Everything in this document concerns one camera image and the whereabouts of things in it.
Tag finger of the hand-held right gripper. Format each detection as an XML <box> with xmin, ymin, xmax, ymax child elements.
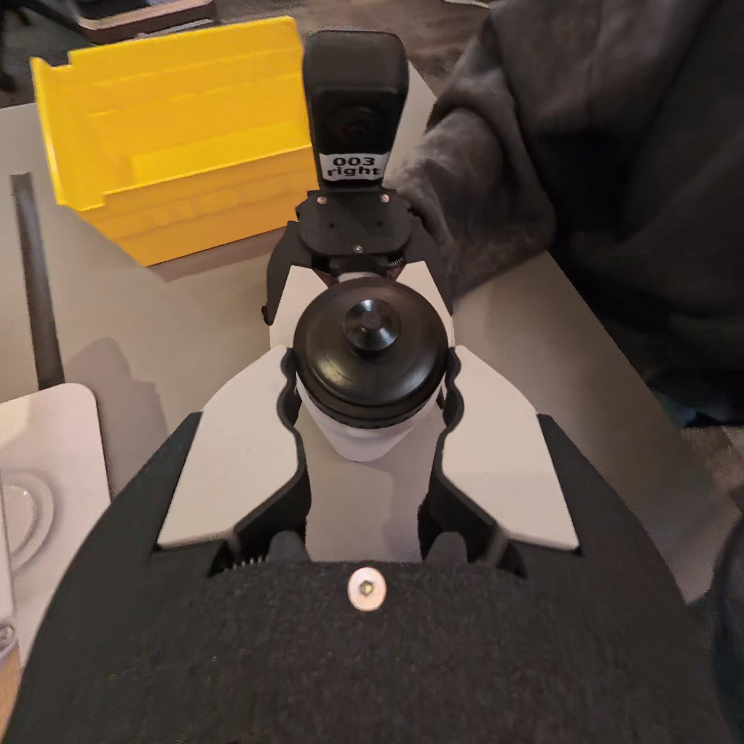
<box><xmin>406</xmin><ymin>263</ymin><xmax>455</xmax><ymax>351</ymax></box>
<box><xmin>269</xmin><ymin>264</ymin><xmax>333</xmax><ymax>350</ymax></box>

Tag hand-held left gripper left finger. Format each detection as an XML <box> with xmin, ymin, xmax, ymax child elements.
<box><xmin>157</xmin><ymin>344</ymin><xmax>313</xmax><ymax>561</ymax></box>

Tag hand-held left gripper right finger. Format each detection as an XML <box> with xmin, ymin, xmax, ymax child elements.
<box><xmin>418</xmin><ymin>344</ymin><xmax>582</xmax><ymax>565</ymax></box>

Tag black bottle lid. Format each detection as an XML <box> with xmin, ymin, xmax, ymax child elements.
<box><xmin>292</xmin><ymin>277</ymin><xmax>455</xmax><ymax>431</ymax></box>

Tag white plastic bottle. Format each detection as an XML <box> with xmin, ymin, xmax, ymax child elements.
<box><xmin>296</xmin><ymin>378</ymin><xmax>438</xmax><ymax>463</ymax></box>

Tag yellow plastic bin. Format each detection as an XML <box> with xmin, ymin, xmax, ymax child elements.
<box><xmin>30</xmin><ymin>15</ymin><xmax>322</xmax><ymax>268</ymax></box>

